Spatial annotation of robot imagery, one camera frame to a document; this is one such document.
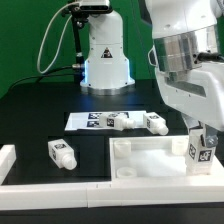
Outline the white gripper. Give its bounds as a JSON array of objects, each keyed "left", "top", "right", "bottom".
[{"left": 155, "top": 62, "right": 224, "bottom": 148}]

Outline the white square table top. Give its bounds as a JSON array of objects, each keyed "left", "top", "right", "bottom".
[{"left": 109, "top": 135, "right": 224, "bottom": 186}]

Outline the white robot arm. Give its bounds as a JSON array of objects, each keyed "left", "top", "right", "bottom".
[{"left": 80, "top": 0, "right": 224, "bottom": 148}]

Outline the white marker sheet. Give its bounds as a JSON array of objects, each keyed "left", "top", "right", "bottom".
[{"left": 65, "top": 111, "right": 145, "bottom": 131}]

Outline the white U-shaped fence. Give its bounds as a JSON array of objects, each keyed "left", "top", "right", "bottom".
[{"left": 0, "top": 146, "right": 224, "bottom": 211}]

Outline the black cable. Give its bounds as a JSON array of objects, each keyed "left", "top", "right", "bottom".
[{"left": 6, "top": 65, "right": 83, "bottom": 93}]

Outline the white grey cable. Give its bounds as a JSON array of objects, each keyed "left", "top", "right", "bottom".
[{"left": 36, "top": 1, "right": 81, "bottom": 75}]

